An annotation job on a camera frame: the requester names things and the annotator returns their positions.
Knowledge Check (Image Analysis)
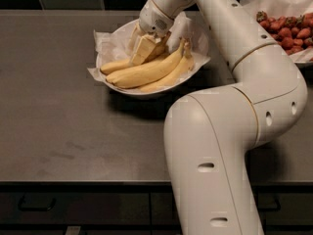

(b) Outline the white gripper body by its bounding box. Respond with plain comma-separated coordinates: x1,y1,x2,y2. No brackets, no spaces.
139,0,174,37

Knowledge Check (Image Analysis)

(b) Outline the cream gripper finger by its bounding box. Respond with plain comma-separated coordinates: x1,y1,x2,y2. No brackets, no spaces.
127,23,144,55
130,34,161,66

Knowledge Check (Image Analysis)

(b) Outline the yellow banana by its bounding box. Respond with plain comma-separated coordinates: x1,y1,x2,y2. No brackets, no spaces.
140,40,195,93
106,38,186,89
100,32,171,75

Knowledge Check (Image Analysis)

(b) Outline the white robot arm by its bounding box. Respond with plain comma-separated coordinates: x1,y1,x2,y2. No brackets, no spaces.
139,0,307,235

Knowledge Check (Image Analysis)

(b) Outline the white banana bowl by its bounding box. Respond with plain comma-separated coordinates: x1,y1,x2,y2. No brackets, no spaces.
95,17,210,101

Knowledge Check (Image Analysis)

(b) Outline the white paper in banana bowl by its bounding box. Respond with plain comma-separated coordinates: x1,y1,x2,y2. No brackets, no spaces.
87,12,211,82

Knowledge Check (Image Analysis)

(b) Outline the white paper in strawberry bowl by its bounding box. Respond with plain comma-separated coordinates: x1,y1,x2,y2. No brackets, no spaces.
241,0,313,63

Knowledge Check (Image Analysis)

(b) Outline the white strawberry bowl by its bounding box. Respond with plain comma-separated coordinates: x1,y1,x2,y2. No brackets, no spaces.
295,61,313,69

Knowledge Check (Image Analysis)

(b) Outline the pile of red strawberries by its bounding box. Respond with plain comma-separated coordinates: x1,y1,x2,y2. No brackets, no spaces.
255,11,313,55

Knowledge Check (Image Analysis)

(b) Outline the left dark drawer front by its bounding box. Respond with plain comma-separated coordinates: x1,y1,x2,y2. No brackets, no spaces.
0,192,151,225

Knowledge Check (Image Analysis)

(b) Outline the dark drawer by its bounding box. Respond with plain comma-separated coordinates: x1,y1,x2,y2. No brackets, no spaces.
0,192,151,225
151,191,313,226

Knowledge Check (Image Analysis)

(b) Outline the right dark drawer front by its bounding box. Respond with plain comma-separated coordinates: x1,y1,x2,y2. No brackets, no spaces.
151,191,313,226

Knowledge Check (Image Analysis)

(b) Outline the left black drawer handle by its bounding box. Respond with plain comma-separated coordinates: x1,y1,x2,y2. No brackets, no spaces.
18,195,57,212

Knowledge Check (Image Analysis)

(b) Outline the black drawer handle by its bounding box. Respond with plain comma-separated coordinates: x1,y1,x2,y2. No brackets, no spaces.
18,195,57,212
258,196,281,212

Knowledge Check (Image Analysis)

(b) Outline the right black drawer handle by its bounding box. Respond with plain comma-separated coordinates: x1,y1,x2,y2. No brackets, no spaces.
258,196,281,212

